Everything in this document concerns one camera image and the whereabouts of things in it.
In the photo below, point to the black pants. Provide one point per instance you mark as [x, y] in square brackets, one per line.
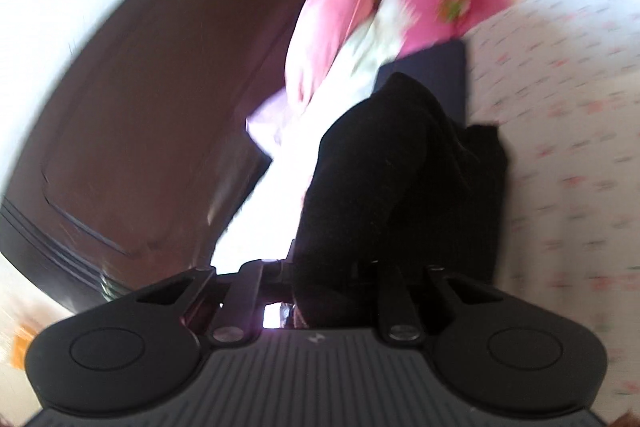
[390, 187]

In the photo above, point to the pink pillow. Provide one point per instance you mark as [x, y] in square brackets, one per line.
[340, 7]

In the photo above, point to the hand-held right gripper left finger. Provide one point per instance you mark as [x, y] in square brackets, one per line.
[247, 292]

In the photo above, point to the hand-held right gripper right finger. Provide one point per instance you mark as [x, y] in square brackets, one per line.
[395, 302]

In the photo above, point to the dark wooden headboard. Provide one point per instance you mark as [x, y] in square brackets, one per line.
[150, 82]

